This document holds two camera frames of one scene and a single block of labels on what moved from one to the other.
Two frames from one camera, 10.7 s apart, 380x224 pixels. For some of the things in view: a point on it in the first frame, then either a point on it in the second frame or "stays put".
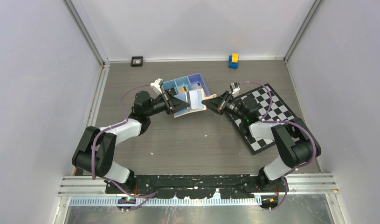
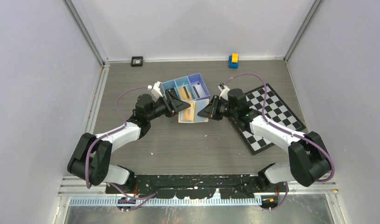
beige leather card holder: [194, 98] to [190, 115]
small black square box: [136, 61] stays put
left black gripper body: [164, 98] stays put
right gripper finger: [215, 104] to [205, 112]
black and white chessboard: [262, 104] stays put
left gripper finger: [177, 104] stays put
